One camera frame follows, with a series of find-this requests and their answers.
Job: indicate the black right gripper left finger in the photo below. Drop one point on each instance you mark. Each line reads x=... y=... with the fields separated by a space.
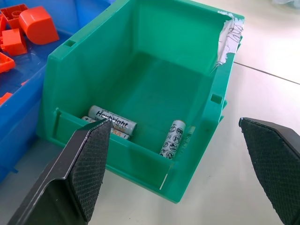
x=70 y=173

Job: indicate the white Herbright AA battery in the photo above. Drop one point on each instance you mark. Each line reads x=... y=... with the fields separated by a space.
x=114 y=118

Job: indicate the white battery with pictograms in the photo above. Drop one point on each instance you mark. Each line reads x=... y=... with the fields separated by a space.
x=173 y=140

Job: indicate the white paper tape label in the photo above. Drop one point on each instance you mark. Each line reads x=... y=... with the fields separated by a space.
x=229 y=39

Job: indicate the orange plastic parts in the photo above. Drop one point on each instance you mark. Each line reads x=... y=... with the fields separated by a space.
x=38 y=25

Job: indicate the green plastic storage bin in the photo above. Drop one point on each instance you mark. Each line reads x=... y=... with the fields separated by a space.
x=150 y=89

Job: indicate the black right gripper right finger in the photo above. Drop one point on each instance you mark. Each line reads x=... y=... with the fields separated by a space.
x=274 y=161

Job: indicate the blue plastic storage bin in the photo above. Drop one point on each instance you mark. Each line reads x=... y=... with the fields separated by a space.
x=21 y=98

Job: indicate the white AA battery orange print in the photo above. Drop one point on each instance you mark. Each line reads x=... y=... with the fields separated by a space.
x=117 y=134

